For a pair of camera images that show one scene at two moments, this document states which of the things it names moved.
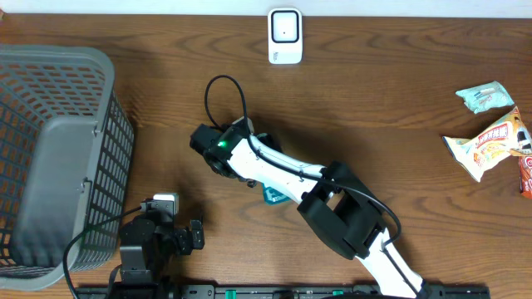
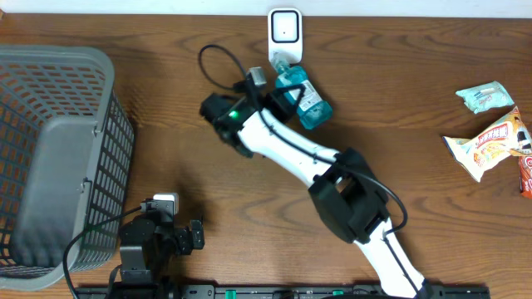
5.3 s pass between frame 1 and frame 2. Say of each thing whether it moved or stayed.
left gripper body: stayed
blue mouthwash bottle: moved
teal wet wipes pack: stayed
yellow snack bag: stayed
